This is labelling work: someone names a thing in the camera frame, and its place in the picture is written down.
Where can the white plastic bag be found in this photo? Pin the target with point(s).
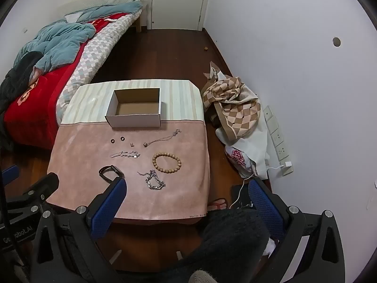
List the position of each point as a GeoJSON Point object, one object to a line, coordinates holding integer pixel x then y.
{"type": "Point", "coordinates": [256, 147]}

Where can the white charger plug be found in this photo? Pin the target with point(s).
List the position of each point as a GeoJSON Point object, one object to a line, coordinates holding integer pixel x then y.
{"type": "Point", "coordinates": [287, 164]}

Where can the black smart watch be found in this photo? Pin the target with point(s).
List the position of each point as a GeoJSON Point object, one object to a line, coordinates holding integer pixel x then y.
{"type": "Point", "coordinates": [103, 174]}

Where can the red slipper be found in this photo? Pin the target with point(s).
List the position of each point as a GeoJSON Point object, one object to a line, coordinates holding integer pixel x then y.
{"type": "Point", "coordinates": [218, 204]}

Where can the red printed bag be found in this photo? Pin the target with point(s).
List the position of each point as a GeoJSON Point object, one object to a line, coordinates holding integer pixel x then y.
{"type": "Point", "coordinates": [238, 159]}

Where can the checkered quilt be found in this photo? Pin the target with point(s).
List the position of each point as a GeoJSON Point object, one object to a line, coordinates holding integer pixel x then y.
{"type": "Point", "coordinates": [97, 53]}

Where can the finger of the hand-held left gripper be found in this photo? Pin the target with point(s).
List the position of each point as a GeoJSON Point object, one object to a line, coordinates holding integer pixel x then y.
{"type": "Point", "coordinates": [8, 172]}
{"type": "Point", "coordinates": [44, 185]}

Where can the red blanket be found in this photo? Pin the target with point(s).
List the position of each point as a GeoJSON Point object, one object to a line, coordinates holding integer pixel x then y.
{"type": "Point", "coordinates": [38, 100]}

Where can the dark fuzzy cloth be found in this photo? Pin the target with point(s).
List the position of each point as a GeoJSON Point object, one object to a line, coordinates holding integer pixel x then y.
{"type": "Point", "coordinates": [14, 79]}

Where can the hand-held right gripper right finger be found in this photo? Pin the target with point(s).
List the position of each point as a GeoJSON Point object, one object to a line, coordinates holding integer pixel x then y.
{"type": "Point", "coordinates": [265, 209]}

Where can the striped table cloth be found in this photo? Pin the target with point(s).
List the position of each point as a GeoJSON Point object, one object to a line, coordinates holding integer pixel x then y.
{"type": "Point", "coordinates": [179, 100]}

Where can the blue quilt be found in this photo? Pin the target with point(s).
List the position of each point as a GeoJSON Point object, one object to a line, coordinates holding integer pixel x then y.
{"type": "Point", "coordinates": [59, 41]}

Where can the wooden bed frame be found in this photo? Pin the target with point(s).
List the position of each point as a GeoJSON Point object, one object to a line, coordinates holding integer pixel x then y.
{"type": "Point", "coordinates": [143, 11]}

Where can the white wall sockets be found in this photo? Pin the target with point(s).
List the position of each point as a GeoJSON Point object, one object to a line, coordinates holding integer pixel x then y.
{"type": "Point", "coordinates": [277, 138]}

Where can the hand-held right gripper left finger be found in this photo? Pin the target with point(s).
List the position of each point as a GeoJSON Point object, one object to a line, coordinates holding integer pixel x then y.
{"type": "Point", "coordinates": [109, 209]}

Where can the pink table mat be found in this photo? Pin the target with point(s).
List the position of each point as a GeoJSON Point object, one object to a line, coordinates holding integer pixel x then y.
{"type": "Point", "coordinates": [176, 188]}

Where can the white door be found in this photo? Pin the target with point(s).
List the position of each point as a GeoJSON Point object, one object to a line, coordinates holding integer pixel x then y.
{"type": "Point", "coordinates": [176, 3]}

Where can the brown checkered cloth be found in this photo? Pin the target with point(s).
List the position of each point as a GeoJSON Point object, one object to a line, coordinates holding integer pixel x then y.
{"type": "Point", "coordinates": [232, 100]}

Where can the cardboard box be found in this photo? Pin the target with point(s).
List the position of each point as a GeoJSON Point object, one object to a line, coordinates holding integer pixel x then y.
{"type": "Point", "coordinates": [132, 121]}

